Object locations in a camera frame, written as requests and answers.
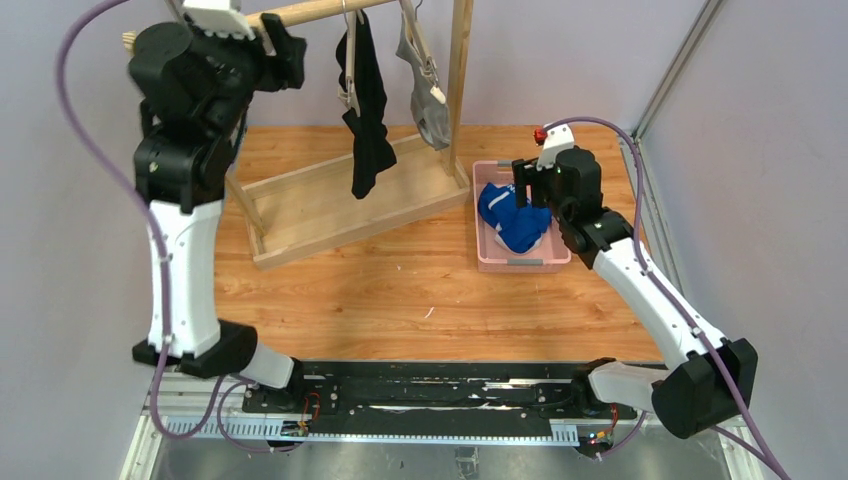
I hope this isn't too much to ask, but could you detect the blue white underwear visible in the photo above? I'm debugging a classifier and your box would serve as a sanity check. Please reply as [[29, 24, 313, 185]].
[[477, 182, 552, 255]]

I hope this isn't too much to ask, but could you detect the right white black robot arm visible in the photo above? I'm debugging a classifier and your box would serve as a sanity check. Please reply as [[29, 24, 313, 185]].
[[511, 147, 758, 439]]

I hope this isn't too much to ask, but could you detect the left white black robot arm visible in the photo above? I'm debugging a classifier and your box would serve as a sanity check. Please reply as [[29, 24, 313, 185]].
[[128, 13, 306, 409]]

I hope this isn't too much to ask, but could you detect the wooden hanger with black underwear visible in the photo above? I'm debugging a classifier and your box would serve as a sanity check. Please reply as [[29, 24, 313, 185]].
[[337, 0, 361, 116]]

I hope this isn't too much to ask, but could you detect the grey underwear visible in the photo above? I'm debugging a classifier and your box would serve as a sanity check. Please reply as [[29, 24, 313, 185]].
[[396, 15, 451, 151]]

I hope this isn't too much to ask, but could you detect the wooden hanger with grey underwear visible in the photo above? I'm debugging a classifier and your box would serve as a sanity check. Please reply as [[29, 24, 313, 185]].
[[399, 0, 446, 105]]

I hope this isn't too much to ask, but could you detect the black underwear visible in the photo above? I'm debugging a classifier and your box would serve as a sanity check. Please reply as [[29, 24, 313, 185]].
[[342, 10, 397, 200]]

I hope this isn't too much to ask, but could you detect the pink plastic basket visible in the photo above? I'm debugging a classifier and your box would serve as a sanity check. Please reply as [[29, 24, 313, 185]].
[[472, 161, 571, 273]]

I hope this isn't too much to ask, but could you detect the wooden clothes rack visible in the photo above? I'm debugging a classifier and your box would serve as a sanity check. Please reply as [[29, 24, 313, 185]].
[[122, 0, 476, 271]]

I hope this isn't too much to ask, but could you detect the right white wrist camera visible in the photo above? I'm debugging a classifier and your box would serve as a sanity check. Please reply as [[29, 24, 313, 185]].
[[533, 121, 575, 171]]

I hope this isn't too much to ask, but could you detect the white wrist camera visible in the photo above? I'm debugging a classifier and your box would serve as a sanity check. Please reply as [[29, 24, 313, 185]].
[[533, 121, 575, 171], [183, 0, 256, 40]]

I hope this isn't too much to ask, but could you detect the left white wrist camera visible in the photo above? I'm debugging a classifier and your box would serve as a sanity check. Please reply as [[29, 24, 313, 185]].
[[183, 0, 256, 40]]

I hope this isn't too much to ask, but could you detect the aluminium frame post right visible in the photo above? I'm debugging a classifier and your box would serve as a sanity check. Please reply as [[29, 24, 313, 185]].
[[619, 0, 725, 292]]

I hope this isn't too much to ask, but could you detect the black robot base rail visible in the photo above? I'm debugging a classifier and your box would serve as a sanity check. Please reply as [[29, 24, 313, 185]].
[[178, 359, 660, 439]]

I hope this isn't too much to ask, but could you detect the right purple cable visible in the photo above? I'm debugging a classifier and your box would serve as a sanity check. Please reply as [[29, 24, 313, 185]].
[[541, 116, 793, 480]]

